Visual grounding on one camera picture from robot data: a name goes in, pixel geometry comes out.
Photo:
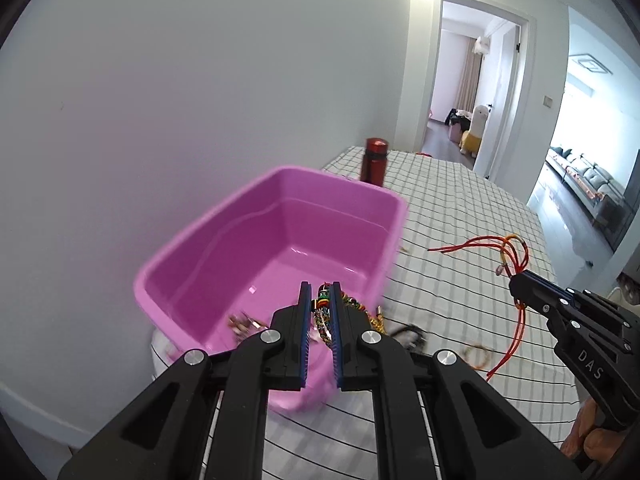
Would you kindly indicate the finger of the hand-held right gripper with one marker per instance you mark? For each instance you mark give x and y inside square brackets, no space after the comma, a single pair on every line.
[535,300]
[545,286]

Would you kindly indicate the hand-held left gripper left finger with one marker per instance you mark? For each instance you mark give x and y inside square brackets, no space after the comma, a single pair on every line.
[302,340]

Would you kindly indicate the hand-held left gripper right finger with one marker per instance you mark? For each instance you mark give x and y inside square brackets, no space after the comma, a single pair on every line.
[336,345]

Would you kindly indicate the pink plastic tub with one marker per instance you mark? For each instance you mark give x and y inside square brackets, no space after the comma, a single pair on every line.
[270,245]

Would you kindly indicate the person's right hand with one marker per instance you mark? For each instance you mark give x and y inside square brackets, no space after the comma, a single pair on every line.
[595,437]

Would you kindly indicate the grey sofa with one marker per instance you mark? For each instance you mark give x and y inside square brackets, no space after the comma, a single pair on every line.
[592,182]

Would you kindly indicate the white checked tablecloth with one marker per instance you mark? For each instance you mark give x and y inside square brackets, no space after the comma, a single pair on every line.
[450,200]

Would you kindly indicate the white yellow plush toy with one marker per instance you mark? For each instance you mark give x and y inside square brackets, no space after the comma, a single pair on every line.
[475,132]

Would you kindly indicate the pink stool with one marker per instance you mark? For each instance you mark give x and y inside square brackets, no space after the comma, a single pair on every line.
[456,134]

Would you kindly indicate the red metal bottle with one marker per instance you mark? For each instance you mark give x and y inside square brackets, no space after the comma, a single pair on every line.
[374,162]

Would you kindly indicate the dark clothes pile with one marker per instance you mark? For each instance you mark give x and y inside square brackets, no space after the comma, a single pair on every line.
[457,117]

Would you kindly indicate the beige curtain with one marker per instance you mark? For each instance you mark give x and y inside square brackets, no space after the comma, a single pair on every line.
[471,82]

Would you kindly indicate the square ceiling light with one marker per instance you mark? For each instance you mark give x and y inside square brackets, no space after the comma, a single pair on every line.
[592,63]

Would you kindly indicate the white air conditioner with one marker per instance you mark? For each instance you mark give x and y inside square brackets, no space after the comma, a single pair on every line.
[481,46]

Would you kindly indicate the wall light switch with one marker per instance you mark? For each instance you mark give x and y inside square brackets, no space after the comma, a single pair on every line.
[548,101]

